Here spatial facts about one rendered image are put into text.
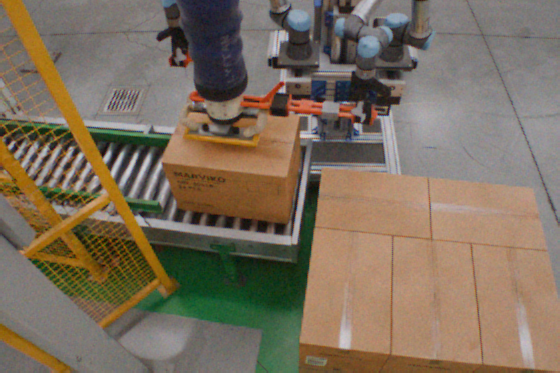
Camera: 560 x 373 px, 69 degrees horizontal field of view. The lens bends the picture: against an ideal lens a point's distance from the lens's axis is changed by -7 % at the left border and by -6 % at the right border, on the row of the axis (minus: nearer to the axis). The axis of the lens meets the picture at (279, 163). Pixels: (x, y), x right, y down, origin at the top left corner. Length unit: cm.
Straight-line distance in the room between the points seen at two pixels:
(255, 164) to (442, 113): 212
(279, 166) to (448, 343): 108
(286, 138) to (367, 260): 71
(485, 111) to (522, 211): 148
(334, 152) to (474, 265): 123
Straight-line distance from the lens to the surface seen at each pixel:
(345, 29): 174
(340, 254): 218
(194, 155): 205
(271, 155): 200
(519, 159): 362
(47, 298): 155
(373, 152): 302
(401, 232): 228
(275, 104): 184
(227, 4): 154
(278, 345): 257
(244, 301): 267
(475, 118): 379
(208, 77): 172
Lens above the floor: 247
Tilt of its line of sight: 51 degrees down
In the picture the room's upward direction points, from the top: 3 degrees counter-clockwise
